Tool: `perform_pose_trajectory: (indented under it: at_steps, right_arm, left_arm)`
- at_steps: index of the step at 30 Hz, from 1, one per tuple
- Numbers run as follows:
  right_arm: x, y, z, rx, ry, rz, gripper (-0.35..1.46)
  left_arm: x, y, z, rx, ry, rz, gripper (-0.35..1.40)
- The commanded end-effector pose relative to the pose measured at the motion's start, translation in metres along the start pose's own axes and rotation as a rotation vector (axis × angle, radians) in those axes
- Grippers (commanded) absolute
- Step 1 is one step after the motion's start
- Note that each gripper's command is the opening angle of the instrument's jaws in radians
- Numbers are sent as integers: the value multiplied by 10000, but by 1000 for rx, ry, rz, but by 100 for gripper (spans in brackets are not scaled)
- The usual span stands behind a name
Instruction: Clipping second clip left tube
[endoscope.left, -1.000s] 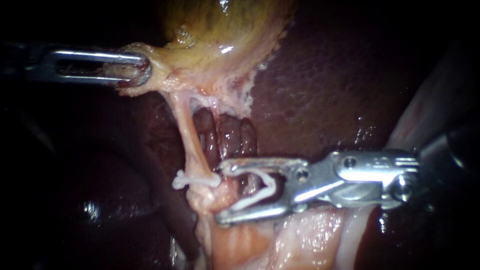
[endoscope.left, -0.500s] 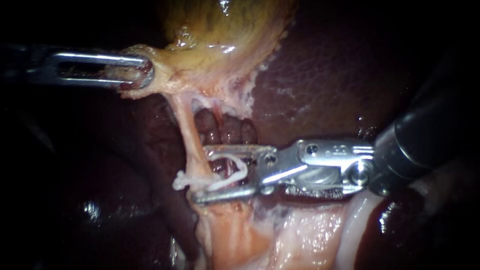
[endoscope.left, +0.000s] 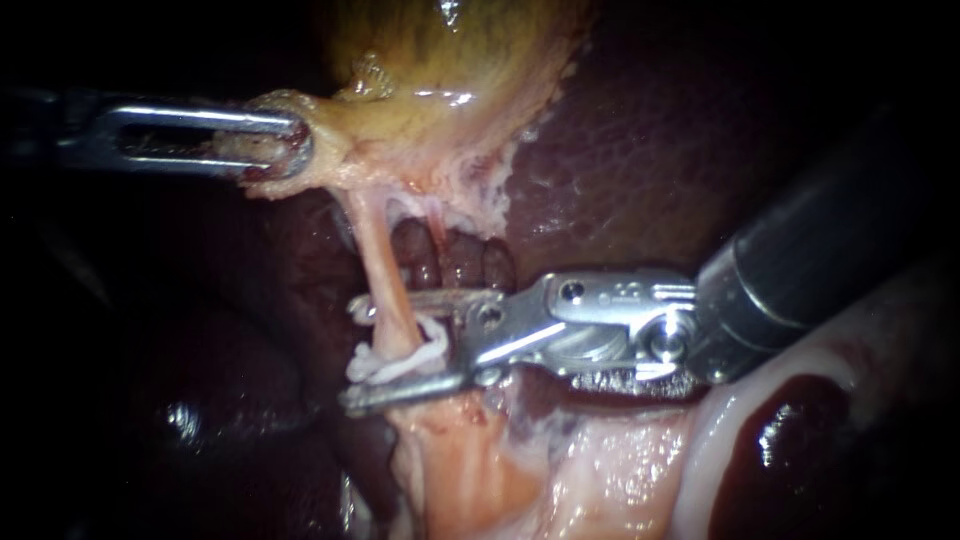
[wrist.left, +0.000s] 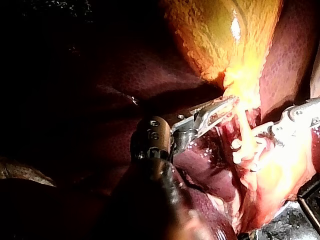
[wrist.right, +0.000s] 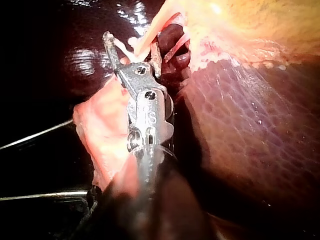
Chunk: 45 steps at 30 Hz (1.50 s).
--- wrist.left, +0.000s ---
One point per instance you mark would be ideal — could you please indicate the left arm instrument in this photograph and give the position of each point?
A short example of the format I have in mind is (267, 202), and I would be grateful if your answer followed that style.
(160, 135)

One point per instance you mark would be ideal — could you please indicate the right arm instrument jaw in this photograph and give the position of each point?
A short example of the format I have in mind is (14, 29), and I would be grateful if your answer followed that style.
(261, 129)
(267, 155)

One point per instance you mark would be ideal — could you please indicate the left arm instrument jaw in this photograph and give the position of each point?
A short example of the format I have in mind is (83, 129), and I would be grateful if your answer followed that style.
(220, 112)
(200, 108)

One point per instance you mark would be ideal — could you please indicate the right arm instrument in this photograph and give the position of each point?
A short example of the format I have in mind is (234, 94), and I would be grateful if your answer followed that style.
(297, 117)

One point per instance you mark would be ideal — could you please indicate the white clip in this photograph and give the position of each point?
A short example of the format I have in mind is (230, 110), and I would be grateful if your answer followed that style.
(256, 162)
(236, 152)

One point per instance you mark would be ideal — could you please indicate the gallbladder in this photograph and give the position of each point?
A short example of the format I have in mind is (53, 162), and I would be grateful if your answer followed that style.
(217, 37)

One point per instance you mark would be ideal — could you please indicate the dark left arm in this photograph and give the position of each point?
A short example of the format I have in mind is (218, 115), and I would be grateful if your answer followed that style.
(160, 205)

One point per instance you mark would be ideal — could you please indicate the thin tube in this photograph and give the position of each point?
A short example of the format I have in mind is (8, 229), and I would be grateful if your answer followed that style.
(243, 127)

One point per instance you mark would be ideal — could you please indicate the pale fatty tissue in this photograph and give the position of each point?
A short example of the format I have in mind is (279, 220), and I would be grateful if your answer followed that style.
(277, 185)

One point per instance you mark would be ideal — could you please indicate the dark red liver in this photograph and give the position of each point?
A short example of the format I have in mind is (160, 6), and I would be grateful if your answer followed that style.
(155, 75)

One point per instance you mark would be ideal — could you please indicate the metal frame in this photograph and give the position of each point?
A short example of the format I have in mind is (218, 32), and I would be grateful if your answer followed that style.
(310, 197)

